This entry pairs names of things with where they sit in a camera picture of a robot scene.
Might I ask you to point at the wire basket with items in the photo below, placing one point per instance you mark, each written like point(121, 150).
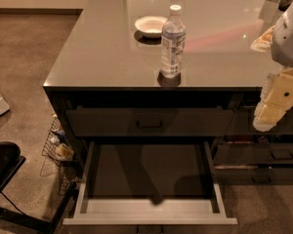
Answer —
point(55, 163)

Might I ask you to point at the grey drawer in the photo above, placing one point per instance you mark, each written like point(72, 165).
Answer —
point(149, 189)
point(149, 122)

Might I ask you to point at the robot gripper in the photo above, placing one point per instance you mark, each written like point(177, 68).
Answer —
point(289, 42)

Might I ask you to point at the dark kitchen counter cabinet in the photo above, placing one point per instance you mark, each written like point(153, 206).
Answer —
point(106, 63)

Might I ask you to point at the top right drawer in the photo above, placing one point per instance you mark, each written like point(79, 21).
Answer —
point(246, 122)

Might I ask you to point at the clear plastic water bottle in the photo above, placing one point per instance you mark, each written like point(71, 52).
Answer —
point(173, 41)

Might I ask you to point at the white bowl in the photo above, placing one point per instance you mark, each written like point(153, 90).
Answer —
point(150, 26)

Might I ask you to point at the bottom right drawer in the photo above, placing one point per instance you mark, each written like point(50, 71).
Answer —
point(259, 176)

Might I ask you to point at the middle right drawer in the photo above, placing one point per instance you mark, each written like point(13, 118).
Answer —
point(254, 154)

